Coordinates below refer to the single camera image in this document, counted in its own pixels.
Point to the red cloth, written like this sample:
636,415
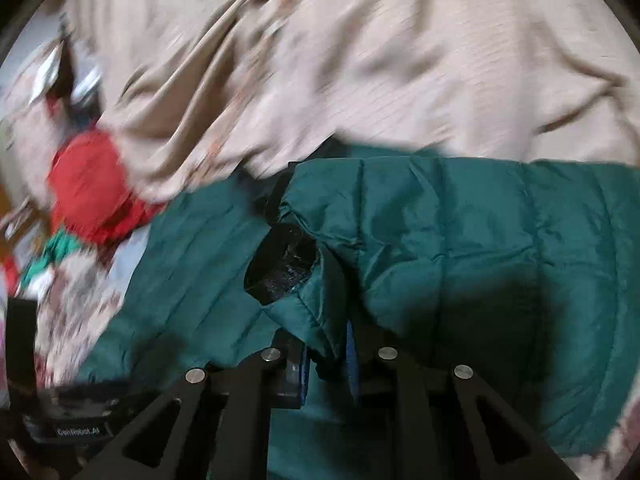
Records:
92,185

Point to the dark green puffer jacket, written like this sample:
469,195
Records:
450,270

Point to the green and white cloth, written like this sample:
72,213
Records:
52,255

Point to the beige blanket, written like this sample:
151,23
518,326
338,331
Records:
360,60

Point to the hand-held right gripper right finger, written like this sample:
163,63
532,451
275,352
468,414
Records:
354,363

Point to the floral bed sheet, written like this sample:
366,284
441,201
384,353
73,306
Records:
75,310

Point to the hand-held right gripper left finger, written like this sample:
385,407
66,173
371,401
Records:
296,371

